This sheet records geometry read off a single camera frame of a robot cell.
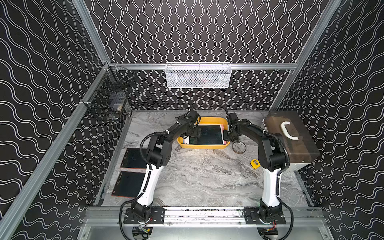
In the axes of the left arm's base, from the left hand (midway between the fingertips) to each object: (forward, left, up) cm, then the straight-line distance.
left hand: (193, 132), depth 103 cm
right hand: (-2, -23, -2) cm, 23 cm away
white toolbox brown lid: (-4, -54, +17) cm, 57 cm away
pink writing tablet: (+9, -21, -2) cm, 23 cm away
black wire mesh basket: (+6, +53, +21) cm, 57 cm away
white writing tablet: (0, -12, -1) cm, 12 cm away
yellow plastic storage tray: (+12, -18, 0) cm, 21 cm away
